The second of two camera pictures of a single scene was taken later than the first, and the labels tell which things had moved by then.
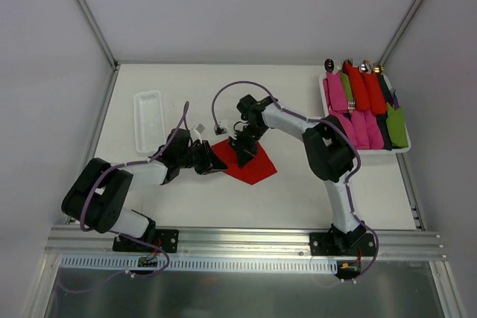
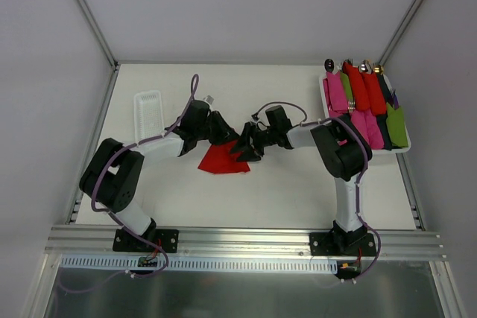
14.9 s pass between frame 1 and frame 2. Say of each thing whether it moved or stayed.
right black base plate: stayed
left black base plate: stayed
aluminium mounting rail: stayed
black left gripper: moved
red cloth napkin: moved
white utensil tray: stayed
